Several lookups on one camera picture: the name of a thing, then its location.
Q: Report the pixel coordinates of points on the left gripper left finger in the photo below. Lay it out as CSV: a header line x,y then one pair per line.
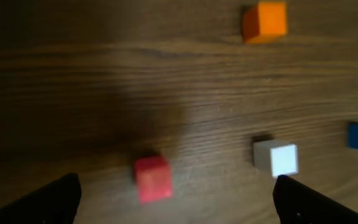
x,y
51,202

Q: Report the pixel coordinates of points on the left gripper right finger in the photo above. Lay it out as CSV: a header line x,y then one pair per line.
x,y
303,205

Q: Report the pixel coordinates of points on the white cube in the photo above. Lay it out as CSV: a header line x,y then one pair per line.
x,y
278,158

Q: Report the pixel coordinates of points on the red cube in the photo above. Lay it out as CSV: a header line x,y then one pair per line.
x,y
153,180

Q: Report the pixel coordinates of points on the orange cube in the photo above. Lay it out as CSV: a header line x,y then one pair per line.
x,y
267,21

